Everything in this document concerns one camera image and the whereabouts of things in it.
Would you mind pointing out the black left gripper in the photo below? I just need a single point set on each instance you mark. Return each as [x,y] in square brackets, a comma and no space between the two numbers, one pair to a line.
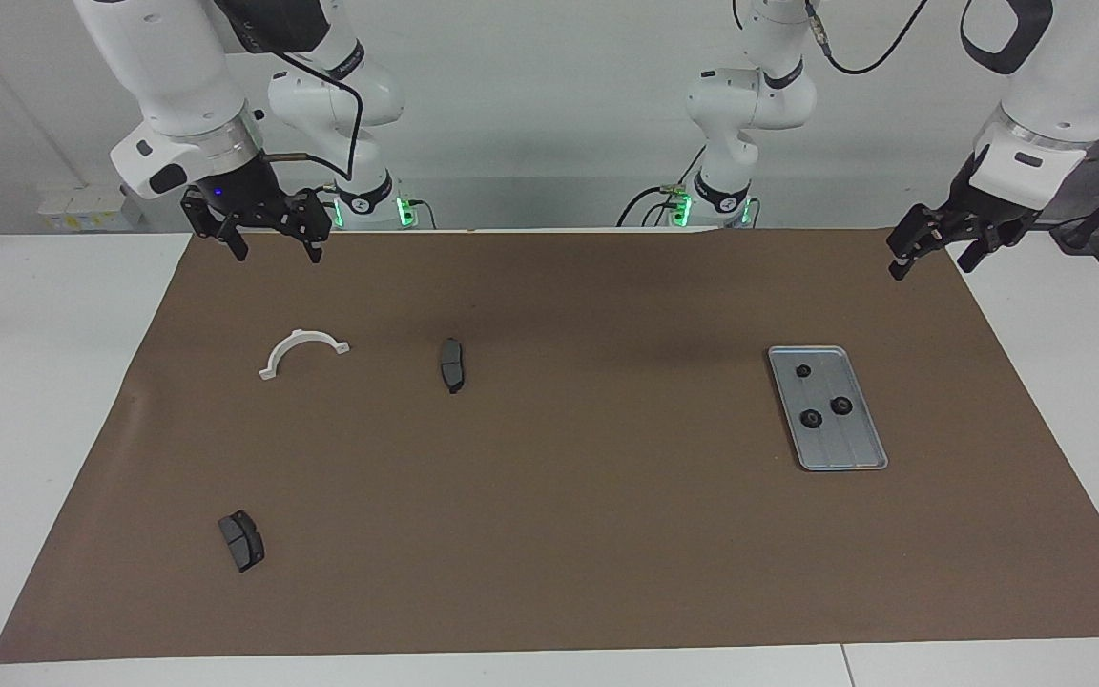
[974,215]

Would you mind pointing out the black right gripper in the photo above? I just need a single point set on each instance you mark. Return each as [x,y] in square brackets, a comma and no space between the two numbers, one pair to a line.
[254,196]

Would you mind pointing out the small black grommet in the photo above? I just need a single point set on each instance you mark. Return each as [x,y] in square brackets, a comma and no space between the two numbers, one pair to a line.
[809,418]
[841,405]

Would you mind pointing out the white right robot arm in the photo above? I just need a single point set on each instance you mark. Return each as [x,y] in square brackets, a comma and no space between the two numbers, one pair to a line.
[168,67]

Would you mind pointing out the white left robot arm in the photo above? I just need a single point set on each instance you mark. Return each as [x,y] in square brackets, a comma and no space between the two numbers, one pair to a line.
[1065,76]

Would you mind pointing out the silver metal tray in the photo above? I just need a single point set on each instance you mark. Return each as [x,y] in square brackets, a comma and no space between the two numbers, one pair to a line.
[845,444]

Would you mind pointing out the slim dark brake pad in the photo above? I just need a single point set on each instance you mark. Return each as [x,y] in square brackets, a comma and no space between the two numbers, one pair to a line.
[452,367]

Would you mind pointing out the wide dark brake pad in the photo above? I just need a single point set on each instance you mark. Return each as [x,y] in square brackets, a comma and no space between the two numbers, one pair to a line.
[244,542]

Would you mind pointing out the brown table mat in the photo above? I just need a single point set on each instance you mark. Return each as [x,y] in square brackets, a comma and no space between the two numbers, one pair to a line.
[549,515]

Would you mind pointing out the white semicircular plastic bracket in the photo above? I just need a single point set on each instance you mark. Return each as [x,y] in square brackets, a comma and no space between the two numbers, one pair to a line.
[287,346]

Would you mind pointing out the white wall socket box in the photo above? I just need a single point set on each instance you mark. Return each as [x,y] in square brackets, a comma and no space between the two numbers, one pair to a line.
[82,208]

